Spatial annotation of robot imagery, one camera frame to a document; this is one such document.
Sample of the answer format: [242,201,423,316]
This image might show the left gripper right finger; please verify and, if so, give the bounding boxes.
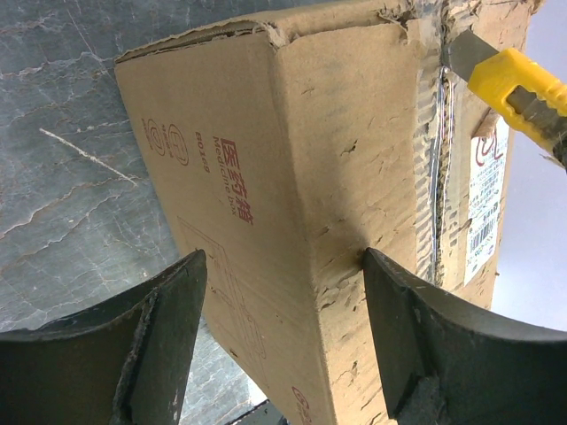
[362,249,566,424]

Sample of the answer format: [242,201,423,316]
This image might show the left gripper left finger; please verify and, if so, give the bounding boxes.
[1,250,207,424]

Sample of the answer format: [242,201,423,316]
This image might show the brown cardboard express box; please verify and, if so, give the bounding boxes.
[115,1,540,424]

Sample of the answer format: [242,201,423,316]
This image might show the yellow utility knife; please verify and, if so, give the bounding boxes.
[442,30,566,167]

